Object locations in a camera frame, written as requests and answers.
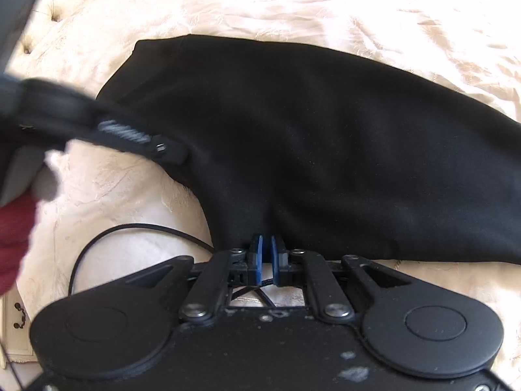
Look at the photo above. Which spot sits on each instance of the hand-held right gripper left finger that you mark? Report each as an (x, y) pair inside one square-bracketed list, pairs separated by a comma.
[(257, 258)]

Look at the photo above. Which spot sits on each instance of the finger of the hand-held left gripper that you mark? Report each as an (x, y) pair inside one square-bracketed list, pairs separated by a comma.
[(163, 148)]

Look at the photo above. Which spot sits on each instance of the cream bedside cabinet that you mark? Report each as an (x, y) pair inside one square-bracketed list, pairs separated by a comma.
[(16, 334)]

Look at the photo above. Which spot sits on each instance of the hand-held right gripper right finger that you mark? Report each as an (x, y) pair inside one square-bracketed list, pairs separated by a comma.
[(279, 258)]

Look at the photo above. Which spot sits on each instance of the person's left hand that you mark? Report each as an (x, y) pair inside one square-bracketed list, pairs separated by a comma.
[(49, 179)]

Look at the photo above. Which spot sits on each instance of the black pants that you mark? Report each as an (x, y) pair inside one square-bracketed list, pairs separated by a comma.
[(325, 150)]

